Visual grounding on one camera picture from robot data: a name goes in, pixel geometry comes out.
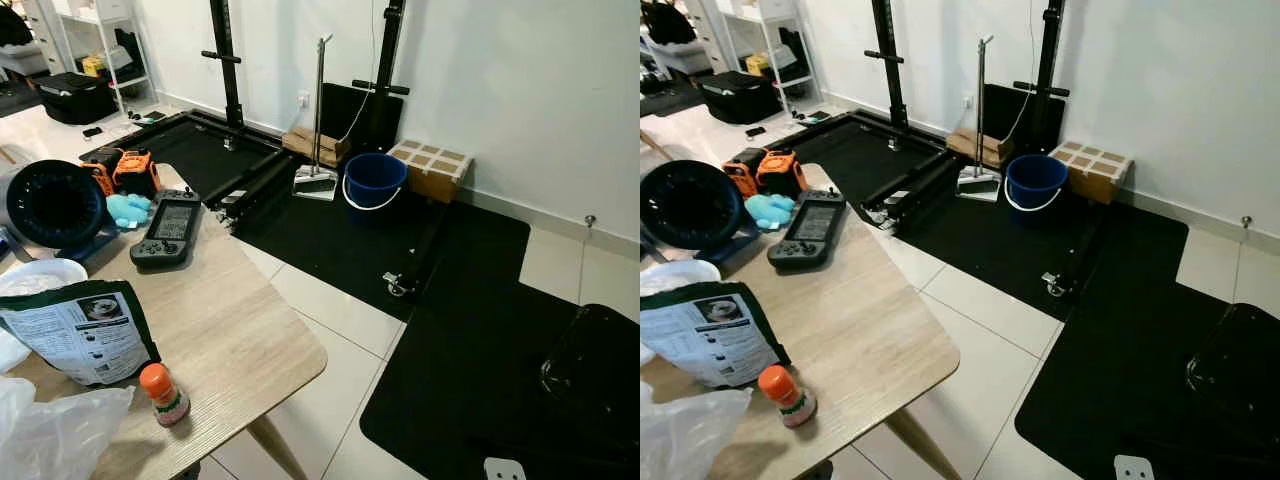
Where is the white bowl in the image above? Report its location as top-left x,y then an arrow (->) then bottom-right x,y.
640,260 -> 721,298
0,258 -> 89,298

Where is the dark green pet food bag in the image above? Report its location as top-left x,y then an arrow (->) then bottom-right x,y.
640,282 -> 791,389
0,280 -> 161,388

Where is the orange and black tool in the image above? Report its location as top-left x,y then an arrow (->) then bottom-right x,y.
722,148 -> 807,199
80,148 -> 163,199

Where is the black handheld controller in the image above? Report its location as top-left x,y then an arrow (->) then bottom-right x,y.
767,189 -> 847,269
130,189 -> 205,269

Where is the black suitcase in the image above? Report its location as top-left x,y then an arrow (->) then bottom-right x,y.
38,72 -> 119,126
697,70 -> 783,125

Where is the clear plastic bag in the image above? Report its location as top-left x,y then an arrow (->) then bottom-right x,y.
640,380 -> 753,480
0,376 -> 135,480

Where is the small orange capped bottle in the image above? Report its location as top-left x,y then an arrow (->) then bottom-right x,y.
757,365 -> 818,429
139,363 -> 191,428

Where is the white taped cardboard box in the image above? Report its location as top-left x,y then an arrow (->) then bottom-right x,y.
388,140 -> 474,205
1049,141 -> 1135,206

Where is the light wooden table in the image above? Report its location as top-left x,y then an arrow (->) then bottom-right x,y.
0,163 -> 328,480
640,163 -> 961,480

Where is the black floor mat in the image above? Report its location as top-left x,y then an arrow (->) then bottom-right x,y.
135,108 -> 531,323
1015,285 -> 1280,480
795,108 -> 1191,323
360,280 -> 641,480

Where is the white shelf unit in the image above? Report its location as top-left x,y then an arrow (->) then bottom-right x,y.
690,0 -> 826,113
20,0 -> 158,113

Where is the blue bucket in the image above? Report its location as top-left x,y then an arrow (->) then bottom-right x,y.
1004,154 -> 1069,213
342,152 -> 409,213

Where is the black flat panel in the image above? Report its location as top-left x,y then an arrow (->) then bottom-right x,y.
983,83 -> 1066,153
320,82 -> 404,153

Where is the plain brown cardboard box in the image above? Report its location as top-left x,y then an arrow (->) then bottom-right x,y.
945,128 -> 1011,169
282,127 -> 351,167

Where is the black metal frame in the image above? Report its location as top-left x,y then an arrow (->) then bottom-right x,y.
790,0 -> 1111,299
130,0 -> 451,299

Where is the grey long handled dustpan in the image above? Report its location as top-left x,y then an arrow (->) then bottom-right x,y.
957,35 -> 1003,204
293,34 -> 341,202

